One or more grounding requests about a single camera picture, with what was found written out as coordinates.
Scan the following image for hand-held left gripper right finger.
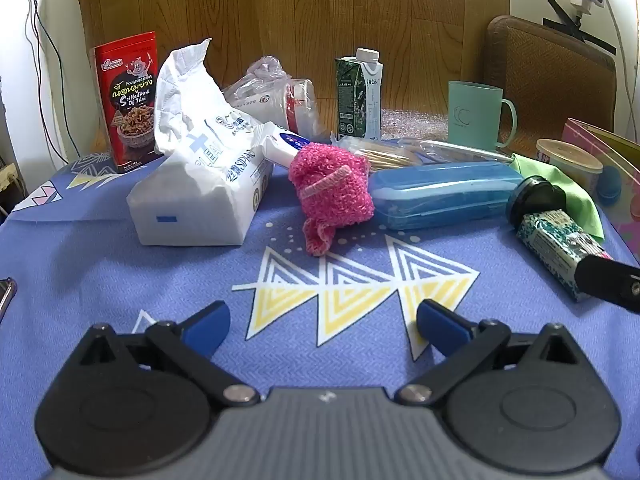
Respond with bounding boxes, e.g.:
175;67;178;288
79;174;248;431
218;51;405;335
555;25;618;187
395;299;581;408

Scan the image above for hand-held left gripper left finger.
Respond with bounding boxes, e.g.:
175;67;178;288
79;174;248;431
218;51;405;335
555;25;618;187
75;301;261;408

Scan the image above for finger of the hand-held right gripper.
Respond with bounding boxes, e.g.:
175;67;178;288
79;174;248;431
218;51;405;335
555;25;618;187
575;255;640;317

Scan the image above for green patterned tissue pack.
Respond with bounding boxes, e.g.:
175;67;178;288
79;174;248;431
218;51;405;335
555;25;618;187
516;210;613;303

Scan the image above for pink tin box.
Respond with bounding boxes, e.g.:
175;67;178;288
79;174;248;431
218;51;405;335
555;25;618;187
562;117;640;256

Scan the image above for green cloth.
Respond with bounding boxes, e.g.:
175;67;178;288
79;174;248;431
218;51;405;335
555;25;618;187
510;152;606;241

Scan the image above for black round container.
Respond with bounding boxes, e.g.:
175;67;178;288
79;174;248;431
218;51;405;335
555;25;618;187
506;176;568;231

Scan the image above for blue plastic case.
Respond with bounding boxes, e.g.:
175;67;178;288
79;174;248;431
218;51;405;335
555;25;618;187
367;161;523;231

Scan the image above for clear plastic packet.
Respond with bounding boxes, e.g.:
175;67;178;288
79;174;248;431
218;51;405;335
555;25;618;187
415;139;516;166

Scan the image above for pink knitted cloth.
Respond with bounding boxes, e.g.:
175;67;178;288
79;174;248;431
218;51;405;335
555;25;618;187
288;142;376;257

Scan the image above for pack of toothpicks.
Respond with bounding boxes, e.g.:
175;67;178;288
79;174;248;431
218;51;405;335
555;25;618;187
340;137;426;171

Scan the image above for blue patterned tablecloth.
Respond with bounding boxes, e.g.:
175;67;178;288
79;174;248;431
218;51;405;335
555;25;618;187
0;150;640;480

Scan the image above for large white tissue pack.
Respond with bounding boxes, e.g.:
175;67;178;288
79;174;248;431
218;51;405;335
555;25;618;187
126;37;296;247

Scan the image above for small lidded cup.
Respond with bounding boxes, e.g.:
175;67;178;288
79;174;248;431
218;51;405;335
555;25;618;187
536;139;604;196

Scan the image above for white blue toothpaste tube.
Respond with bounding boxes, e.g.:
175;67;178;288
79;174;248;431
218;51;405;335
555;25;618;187
260;129;313;168

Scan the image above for dark flat device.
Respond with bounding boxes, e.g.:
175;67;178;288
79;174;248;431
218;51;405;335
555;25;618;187
0;277;18;321

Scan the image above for bubble wrap sheet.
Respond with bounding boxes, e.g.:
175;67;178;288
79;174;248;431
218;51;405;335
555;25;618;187
380;108;451;141

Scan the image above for teal plastic mug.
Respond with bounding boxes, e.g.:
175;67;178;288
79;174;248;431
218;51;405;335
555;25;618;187
447;81;518;150

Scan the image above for brown woven board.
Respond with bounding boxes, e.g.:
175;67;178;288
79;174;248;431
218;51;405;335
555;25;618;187
482;15;617;146

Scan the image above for red snack box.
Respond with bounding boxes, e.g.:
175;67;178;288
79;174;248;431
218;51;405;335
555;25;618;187
94;31;166;173

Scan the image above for clear bag of plastic cups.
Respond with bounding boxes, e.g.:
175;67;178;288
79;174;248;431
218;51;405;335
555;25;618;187
222;56;326;141

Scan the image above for green white drink carton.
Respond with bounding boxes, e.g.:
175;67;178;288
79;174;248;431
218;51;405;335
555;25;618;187
334;48;383;141

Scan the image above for black tape cross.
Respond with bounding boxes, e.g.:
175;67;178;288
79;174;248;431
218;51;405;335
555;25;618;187
542;0;617;56

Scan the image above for wood grain panel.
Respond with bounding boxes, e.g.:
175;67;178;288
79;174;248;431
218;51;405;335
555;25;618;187
76;0;512;156

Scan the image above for white power cable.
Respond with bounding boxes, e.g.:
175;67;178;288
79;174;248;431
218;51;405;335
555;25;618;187
602;0;633;131

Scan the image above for black cable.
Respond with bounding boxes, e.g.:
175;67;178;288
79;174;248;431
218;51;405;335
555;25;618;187
25;0;83;161

